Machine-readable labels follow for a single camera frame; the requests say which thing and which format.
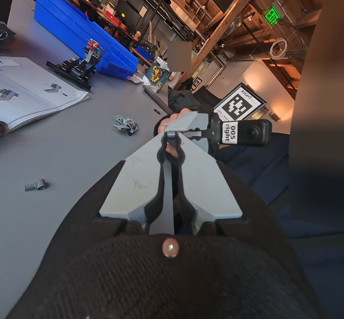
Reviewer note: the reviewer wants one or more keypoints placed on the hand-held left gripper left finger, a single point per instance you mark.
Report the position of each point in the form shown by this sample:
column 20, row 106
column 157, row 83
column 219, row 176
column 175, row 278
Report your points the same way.
column 134, row 179

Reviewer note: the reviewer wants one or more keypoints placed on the black lamp pole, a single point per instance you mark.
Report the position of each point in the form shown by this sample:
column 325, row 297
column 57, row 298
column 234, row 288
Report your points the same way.
column 158, row 4

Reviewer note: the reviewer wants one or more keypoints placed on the person's right forearm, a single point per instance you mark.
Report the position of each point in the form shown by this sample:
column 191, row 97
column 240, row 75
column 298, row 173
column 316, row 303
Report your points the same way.
column 156, row 128

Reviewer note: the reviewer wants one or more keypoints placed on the black jacket on chair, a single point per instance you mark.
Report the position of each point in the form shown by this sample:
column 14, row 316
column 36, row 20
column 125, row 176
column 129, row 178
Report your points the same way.
column 188, row 100

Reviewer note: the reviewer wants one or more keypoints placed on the lego set box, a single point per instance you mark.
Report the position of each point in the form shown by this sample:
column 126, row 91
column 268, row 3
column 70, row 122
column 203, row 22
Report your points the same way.
column 157, row 75

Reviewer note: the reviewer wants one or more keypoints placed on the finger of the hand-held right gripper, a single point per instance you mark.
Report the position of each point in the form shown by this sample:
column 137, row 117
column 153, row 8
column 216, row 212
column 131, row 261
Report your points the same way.
column 201, row 139
column 189, row 121

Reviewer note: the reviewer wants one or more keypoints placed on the grey lego pin connector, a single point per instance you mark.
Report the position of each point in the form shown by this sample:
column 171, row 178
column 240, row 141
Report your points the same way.
column 35, row 185

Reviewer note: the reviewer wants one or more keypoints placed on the small grey lego assembly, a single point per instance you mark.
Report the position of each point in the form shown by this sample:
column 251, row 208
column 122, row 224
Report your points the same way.
column 126, row 125

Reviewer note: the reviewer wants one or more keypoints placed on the lego instruction booklet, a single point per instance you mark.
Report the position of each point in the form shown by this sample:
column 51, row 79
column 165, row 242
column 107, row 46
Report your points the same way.
column 35, row 93

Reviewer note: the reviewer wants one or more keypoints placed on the dark blurred post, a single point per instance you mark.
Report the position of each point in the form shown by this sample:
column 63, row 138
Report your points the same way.
column 319, row 109

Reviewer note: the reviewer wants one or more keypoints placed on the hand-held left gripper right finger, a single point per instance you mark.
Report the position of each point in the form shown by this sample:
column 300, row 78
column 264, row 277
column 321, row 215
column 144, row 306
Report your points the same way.
column 209, row 184

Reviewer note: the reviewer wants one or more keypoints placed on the person's navy trousers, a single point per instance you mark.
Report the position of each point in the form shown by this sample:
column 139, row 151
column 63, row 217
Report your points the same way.
column 303, row 265

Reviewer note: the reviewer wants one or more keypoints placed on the printed marker tag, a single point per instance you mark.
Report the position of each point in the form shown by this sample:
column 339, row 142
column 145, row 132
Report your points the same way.
column 197, row 83

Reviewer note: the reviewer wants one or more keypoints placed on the lego model on black base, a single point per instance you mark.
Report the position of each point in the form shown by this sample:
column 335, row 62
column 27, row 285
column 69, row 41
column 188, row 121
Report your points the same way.
column 80, row 65

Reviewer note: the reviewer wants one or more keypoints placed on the wooden ceiling beam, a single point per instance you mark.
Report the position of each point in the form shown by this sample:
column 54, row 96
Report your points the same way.
column 220, row 31

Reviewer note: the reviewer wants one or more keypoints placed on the white plastic bag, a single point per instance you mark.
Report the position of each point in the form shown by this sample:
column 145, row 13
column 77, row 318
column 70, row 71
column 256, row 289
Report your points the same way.
column 135, row 79

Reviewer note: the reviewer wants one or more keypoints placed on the person's right hand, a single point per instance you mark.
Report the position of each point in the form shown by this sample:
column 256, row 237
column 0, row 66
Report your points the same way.
column 172, row 118

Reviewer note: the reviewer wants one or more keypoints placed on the grey lego beam blue pins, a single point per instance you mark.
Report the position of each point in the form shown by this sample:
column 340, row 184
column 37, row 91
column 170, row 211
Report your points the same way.
column 171, row 135

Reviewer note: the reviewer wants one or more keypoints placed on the green exit sign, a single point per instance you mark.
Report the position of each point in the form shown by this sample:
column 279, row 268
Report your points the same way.
column 272, row 16

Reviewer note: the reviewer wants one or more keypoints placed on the blue plastic bin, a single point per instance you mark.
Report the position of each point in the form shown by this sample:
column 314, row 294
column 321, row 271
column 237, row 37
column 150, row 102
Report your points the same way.
column 80, row 31

